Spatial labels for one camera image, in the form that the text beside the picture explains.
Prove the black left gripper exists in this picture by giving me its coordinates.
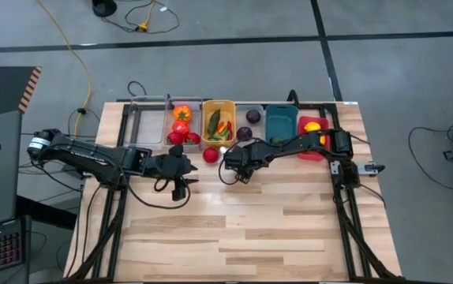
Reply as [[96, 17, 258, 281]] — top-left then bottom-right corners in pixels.
[[143, 144, 200, 185]]

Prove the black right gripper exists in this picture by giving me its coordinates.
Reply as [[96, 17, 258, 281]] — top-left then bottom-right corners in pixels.
[[223, 143, 265, 171]]

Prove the plain red tomato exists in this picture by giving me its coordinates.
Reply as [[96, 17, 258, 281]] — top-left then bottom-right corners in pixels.
[[202, 146, 220, 164]]

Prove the large dark green pepper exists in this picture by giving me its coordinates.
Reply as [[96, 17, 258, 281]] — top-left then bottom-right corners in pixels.
[[207, 109, 222, 136]]

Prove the red tomato with green stem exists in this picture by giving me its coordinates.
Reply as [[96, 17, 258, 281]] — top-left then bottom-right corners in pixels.
[[171, 120, 190, 136]]

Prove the frosted translucent plastic bin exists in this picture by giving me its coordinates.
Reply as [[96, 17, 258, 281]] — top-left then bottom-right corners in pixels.
[[234, 103, 268, 144]]

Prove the yellow plastic bin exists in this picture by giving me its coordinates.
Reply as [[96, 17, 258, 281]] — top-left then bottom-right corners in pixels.
[[201, 99, 238, 151]]

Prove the clear plastic bin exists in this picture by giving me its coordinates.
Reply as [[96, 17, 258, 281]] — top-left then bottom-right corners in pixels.
[[129, 95, 169, 148], [164, 97, 204, 154]]

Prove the teal plastic bin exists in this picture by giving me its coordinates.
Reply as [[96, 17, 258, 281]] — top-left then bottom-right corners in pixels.
[[264, 103, 300, 146]]

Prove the red plastic bin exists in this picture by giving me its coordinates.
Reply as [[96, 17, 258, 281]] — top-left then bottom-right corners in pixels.
[[296, 115, 331, 162]]

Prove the black round stand base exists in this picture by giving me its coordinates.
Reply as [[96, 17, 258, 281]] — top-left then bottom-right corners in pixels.
[[92, 0, 118, 18]]

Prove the black striped floor mat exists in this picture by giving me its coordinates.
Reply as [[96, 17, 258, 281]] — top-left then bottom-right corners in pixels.
[[0, 65, 43, 121]]

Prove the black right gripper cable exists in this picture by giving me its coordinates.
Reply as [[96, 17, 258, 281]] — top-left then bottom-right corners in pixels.
[[217, 140, 247, 186]]

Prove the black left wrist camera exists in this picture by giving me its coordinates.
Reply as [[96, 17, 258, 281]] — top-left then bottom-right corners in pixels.
[[170, 181, 190, 202]]

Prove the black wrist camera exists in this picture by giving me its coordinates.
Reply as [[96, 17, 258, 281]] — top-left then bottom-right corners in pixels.
[[170, 181, 190, 202], [234, 168, 256, 185]]

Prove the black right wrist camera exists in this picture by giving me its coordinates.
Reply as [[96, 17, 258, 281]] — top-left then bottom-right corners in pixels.
[[234, 168, 256, 185]]

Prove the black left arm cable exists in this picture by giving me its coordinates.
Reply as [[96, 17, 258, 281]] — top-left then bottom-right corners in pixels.
[[123, 176, 193, 211]]

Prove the black cable loop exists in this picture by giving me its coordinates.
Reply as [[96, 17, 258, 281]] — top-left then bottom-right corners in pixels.
[[286, 89, 301, 107]]

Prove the black floor cable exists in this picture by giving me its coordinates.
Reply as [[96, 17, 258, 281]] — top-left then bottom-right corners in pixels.
[[407, 125, 453, 194], [102, 0, 181, 35]]

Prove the yellow power cable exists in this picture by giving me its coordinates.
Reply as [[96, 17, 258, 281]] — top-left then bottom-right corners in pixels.
[[36, 0, 93, 137]]

